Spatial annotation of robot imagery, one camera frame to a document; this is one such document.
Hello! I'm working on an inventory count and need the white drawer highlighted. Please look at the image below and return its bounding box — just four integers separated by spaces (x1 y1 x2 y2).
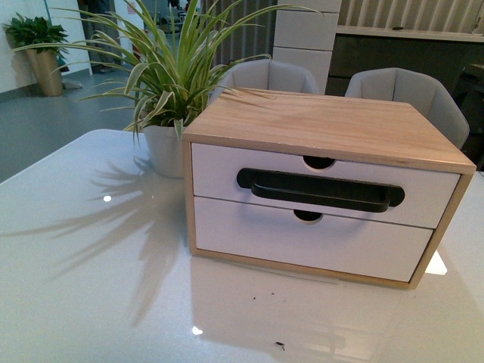
191 143 460 228
194 197 432 282

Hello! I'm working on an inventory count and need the wooden two-drawer cabinet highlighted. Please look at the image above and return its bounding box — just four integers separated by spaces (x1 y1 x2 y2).
182 90 475 289

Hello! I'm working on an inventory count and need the background green potted plant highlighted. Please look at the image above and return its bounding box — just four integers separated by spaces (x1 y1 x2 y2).
2 13 67 57

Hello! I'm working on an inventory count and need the grey upholstered chair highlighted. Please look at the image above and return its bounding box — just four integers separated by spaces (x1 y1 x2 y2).
345 67 470 149
209 59 320 103

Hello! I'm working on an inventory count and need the green spider plant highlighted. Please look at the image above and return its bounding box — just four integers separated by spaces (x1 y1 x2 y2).
8 0 324 147

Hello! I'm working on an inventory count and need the left grey upholstered chair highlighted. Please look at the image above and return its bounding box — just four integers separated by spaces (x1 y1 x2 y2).
209 59 320 103

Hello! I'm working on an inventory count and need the white plant pot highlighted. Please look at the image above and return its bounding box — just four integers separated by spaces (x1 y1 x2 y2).
143 126 184 178

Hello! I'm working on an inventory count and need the black drawer handle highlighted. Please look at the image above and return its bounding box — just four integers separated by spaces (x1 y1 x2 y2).
237 168 405 213

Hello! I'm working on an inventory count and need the tall tan floor planter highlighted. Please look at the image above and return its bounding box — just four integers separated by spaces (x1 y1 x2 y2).
26 49 64 97

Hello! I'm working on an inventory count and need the right grey upholstered chair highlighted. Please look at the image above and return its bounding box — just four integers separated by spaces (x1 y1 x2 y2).
345 67 470 149

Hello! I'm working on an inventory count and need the white pillar cabinet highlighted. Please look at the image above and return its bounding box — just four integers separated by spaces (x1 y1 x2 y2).
272 0 342 93

